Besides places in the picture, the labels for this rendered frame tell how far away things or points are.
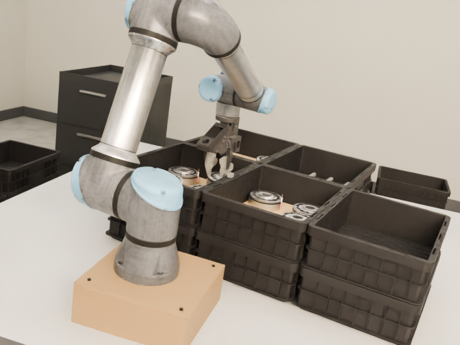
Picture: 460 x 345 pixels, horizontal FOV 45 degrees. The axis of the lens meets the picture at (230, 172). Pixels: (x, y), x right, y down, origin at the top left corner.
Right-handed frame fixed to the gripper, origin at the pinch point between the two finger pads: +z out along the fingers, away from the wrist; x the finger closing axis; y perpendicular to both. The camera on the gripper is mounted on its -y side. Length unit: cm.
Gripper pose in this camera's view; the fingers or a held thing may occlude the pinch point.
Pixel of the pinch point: (214, 177)
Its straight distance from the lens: 180.8
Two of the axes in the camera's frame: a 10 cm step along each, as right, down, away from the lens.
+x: -8.3, -2.8, 4.8
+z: -1.5, 9.5, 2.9
